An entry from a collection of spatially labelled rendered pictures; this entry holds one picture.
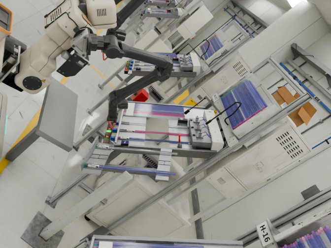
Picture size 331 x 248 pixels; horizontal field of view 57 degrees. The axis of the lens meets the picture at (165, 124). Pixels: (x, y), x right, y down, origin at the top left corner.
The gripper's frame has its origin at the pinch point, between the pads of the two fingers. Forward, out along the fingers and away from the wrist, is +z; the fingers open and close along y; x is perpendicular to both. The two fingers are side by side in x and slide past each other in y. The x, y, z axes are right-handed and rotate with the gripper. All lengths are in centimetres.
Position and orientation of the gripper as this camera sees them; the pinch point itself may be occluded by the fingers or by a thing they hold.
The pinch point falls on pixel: (112, 127)
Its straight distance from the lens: 216.0
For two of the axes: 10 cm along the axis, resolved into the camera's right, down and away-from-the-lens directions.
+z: -1.1, 8.6, 5.0
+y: -0.1, -5.0, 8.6
